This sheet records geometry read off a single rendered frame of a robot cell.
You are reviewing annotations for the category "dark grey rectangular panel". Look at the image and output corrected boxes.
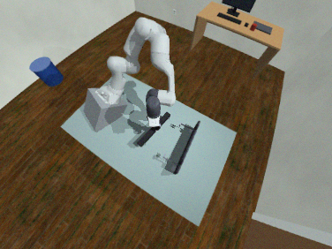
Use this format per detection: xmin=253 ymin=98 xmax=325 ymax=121
xmin=174 ymin=121 xmax=200 ymax=174

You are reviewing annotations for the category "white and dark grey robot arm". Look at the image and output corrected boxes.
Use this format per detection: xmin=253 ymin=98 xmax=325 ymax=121
xmin=95 ymin=18 xmax=176 ymax=127

